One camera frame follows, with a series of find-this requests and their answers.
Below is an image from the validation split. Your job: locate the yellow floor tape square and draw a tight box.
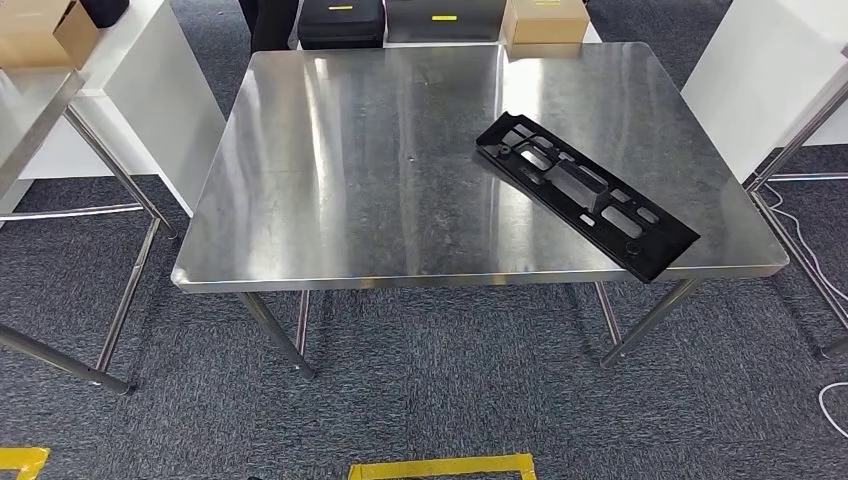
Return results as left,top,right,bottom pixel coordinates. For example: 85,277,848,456
0,447,51,480
347,453,538,480

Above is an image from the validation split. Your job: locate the black rounded bag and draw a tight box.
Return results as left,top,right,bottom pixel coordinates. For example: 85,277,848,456
79,0,130,29

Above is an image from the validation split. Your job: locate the white floor cable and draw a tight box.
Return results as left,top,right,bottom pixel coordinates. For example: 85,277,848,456
755,173,848,440

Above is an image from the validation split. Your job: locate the textured black case yellow label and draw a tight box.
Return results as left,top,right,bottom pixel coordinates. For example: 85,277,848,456
296,0,387,51

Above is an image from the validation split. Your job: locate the long black plastic part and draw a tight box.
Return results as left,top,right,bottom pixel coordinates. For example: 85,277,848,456
474,111,702,285

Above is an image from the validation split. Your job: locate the stainless steel workbench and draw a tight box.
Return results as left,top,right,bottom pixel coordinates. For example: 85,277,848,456
170,40,791,382
741,46,848,362
0,66,180,397

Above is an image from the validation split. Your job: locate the smooth black case yellow label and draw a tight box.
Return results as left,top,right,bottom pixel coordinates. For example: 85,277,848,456
386,0,508,43

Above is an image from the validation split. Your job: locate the open cardboard box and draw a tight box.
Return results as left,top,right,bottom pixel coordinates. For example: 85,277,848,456
0,0,101,71

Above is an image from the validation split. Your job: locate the white partition panel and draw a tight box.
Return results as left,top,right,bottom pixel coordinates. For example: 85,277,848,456
680,0,848,183
0,0,228,230

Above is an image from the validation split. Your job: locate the closed cardboard box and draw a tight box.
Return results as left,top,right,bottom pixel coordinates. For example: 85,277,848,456
501,0,591,46

